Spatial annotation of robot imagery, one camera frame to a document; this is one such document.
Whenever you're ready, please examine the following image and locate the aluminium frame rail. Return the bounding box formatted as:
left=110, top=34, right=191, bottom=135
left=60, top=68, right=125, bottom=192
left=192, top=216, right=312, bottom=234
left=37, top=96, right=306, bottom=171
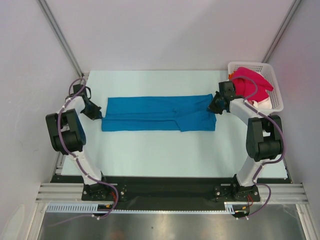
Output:
left=36, top=183, right=309, bottom=205

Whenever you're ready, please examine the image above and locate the white t shirt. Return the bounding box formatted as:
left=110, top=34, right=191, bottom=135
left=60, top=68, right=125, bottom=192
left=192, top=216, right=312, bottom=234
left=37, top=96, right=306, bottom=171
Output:
left=248, top=97, right=273, bottom=110

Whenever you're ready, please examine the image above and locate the orange t shirt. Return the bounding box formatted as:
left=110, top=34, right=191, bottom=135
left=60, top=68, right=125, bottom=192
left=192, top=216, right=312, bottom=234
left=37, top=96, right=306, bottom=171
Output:
left=228, top=71, right=235, bottom=79

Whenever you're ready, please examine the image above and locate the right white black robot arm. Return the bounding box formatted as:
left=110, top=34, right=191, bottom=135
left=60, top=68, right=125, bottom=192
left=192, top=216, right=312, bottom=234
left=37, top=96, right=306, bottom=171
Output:
left=208, top=80, right=286, bottom=201

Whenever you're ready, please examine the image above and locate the blue t shirt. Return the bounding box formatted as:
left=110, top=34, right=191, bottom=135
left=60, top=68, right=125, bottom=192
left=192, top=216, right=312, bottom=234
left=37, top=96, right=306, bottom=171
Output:
left=101, top=94, right=217, bottom=132

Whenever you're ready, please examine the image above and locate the white plastic basket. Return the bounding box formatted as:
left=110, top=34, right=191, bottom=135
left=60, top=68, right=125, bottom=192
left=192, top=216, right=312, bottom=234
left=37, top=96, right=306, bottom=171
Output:
left=227, top=61, right=284, bottom=115

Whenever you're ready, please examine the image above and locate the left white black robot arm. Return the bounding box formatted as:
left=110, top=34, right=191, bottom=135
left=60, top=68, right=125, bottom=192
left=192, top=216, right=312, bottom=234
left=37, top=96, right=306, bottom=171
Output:
left=45, top=83, right=111, bottom=200

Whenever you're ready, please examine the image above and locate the pink t shirt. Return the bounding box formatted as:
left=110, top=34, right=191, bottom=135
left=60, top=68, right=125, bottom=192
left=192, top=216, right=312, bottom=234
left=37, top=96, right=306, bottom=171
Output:
left=229, top=67, right=274, bottom=102

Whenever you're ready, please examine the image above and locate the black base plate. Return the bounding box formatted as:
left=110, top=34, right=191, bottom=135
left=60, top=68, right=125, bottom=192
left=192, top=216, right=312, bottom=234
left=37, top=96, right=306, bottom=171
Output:
left=50, top=175, right=291, bottom=210

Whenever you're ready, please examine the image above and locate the white slotted cable duct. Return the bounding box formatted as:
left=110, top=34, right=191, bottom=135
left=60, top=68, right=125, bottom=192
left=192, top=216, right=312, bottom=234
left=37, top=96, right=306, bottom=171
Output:
left=46, top=202, right=249, bottom=215

